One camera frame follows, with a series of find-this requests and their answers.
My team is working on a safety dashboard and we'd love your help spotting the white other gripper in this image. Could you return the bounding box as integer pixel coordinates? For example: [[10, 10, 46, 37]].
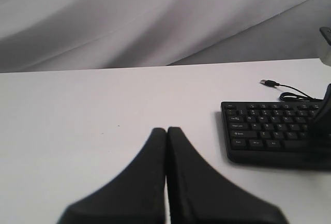
[[308, 27, 331, 146]]

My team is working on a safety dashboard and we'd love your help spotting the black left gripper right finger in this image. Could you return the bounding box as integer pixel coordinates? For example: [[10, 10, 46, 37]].
[[167, 127, 288, 223]]

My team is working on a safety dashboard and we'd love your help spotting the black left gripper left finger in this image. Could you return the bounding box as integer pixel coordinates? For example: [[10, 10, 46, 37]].
[[58, 128, 166, 223]]

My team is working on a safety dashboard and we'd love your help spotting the black Acer keyboard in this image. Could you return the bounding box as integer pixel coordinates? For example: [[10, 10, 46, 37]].
[[221, 101, 330, 171]]

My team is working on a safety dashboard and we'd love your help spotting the grey backdrop cloth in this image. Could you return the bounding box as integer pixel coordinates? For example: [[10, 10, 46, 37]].
[[1, 0, 330, 72]]

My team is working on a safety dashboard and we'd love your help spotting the black USB cable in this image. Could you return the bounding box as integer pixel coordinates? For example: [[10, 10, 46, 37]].
[[260, 79, 327, 103]]

